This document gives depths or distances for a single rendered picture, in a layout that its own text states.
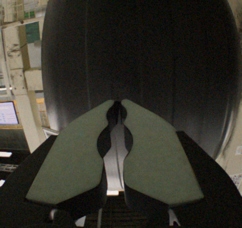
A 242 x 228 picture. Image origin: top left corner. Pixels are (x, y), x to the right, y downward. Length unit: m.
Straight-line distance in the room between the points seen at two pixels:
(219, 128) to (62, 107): 0.20
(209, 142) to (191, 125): 0.04
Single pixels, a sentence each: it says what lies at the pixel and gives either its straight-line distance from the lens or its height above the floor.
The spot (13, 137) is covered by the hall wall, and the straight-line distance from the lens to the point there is 13.45.
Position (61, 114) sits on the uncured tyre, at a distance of 0.25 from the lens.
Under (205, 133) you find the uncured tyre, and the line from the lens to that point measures 0.26.
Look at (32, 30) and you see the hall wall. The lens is 10.58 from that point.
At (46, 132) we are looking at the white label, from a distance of 0.28.
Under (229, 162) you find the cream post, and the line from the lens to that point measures 0.60.
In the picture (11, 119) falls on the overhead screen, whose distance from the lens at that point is 4.67.
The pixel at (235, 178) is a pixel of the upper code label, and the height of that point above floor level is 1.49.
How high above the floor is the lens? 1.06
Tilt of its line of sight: 23 degrees up
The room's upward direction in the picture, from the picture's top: 177 degrees clockwise
